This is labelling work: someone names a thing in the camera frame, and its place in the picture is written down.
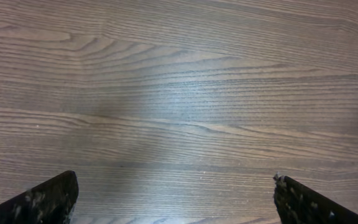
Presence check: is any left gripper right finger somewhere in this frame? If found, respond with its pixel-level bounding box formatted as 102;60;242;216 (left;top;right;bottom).
273;175;358;224

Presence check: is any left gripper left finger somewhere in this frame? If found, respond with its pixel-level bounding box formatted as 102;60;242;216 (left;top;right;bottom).
0;170;79;224

